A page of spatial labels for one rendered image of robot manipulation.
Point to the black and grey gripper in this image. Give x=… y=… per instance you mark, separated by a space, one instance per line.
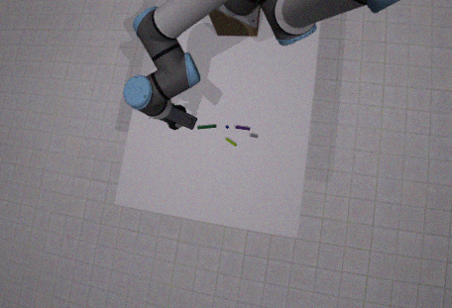
x=172 y=124

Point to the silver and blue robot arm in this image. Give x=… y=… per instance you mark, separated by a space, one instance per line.
x=158 y=28

